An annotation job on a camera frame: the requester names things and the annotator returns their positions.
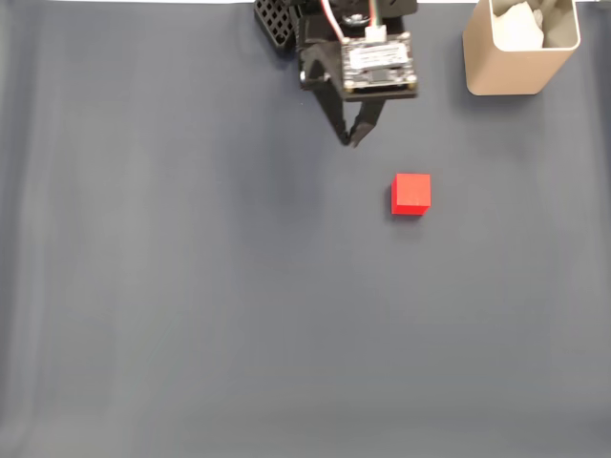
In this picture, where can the camera circuit board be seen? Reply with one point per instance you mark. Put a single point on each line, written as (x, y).
(379, 64)

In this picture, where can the blue grey table mat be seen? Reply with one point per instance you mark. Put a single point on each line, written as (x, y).
(191, 286)

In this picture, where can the red cube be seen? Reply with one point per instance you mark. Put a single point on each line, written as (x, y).
(411, 193)

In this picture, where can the white crumpled cloth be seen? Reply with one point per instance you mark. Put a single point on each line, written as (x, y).
(518, 28)

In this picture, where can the beige rounded box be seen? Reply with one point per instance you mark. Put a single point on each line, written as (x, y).
(506, 71)

